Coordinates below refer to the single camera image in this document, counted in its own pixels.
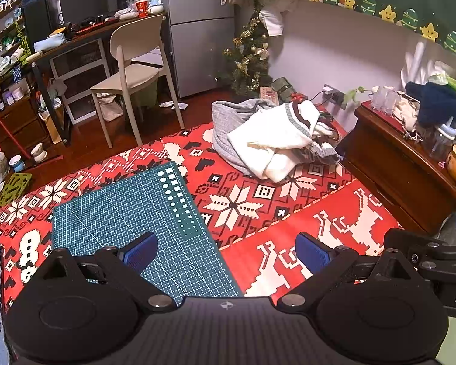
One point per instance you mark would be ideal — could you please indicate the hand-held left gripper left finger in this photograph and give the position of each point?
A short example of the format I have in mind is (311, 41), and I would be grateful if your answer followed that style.
(140, 250)

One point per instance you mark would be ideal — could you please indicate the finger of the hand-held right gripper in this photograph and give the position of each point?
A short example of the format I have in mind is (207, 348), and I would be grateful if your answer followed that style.
(414, 243)

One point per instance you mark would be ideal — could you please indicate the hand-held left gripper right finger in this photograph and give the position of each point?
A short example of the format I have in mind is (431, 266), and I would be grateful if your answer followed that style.
(311, 250)

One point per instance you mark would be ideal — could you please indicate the white knit vest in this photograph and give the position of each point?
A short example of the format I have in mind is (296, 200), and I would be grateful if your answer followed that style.
(266, 133)

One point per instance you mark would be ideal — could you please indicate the red patterned blanket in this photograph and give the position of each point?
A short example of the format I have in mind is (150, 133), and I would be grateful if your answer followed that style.
(307, 213)

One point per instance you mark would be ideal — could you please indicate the green cutting mat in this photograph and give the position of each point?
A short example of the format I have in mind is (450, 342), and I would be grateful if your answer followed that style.
(117, 216)

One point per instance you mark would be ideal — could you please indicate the clear plastic bottle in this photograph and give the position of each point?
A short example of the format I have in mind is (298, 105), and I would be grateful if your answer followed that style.
(440, 142)

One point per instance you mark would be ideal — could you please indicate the wooden nightstand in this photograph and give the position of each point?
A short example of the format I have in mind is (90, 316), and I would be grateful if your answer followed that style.
(387, 159)

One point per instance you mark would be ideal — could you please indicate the dark blue knit hat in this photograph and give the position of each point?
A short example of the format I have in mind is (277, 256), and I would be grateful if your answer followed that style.
(437, 102)

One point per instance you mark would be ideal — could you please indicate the cream folded cloth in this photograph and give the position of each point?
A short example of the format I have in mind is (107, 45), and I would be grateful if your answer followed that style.
(404, 112)

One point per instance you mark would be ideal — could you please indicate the green plastic rack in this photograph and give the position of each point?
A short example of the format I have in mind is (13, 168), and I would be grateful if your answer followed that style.
(13, 190)

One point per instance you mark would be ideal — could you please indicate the white ceramic bowl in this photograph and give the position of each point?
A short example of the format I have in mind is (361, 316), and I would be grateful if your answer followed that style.
(38, 152)

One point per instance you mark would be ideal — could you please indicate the grey knit sweater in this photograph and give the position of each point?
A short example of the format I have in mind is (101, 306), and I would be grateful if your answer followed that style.
(222, 133)

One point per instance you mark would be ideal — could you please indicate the row of clear glasses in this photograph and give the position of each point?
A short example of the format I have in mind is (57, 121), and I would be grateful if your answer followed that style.
(385, 100)

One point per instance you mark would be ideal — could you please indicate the white laundry bag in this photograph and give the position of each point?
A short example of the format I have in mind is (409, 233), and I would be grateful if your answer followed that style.
(110, 108)

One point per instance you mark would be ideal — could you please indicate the white paper scrap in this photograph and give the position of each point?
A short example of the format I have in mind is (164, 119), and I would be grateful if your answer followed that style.
(173, 105)

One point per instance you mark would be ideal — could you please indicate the blue ceramic bowl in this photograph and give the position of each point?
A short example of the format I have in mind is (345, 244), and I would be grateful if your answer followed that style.
(16, 164)

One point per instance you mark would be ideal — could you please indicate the green trash bin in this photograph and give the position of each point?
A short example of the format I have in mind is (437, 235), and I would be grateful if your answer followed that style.
(148, 95)

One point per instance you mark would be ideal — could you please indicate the green plant sprig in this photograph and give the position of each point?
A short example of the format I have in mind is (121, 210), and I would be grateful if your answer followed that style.
(351, 97)

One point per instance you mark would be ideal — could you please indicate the red patterned gift box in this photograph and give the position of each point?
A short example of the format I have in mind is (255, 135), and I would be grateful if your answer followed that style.
(268, 94)

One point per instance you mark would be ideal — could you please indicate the clear plastic bag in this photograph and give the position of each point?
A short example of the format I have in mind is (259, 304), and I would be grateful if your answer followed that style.
(421, 62)

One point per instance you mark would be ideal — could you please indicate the green gift box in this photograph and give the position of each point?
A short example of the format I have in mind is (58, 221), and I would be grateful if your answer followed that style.
(282, 86)

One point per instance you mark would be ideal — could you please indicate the wooden drawer chest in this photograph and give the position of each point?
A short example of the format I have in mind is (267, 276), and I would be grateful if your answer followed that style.
(19, 121)

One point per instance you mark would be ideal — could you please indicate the beige plastic chair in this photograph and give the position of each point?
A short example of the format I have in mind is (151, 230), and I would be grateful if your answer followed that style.
(136, 72)

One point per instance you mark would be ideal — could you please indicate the red broom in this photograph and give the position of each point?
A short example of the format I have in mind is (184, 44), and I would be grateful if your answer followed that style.
(2, 125)

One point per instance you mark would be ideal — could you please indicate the small Christmas tree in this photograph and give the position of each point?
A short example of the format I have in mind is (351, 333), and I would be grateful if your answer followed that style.
(247, 64)

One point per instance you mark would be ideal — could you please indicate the grey refrigerator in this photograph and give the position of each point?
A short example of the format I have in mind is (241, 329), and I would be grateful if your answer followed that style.
(197, 45)

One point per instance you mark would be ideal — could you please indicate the black desk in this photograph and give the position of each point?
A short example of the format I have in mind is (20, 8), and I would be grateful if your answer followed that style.
(95, 35)

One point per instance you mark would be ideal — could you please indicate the white hanging cloth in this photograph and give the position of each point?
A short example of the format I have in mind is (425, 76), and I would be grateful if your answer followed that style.
(271, 21)

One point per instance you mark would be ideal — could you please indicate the red paper cup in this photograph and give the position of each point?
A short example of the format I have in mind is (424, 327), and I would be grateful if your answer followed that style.
(141, 7)

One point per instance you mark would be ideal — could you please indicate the black computer tower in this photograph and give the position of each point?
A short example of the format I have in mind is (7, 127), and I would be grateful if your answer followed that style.
(40, 22)

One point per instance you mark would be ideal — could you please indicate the white wall charger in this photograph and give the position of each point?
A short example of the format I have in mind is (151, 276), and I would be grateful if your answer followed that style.
(328, 92)

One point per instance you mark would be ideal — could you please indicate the cluttered wall shelf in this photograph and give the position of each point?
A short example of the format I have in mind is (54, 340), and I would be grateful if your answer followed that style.
(7, 19)

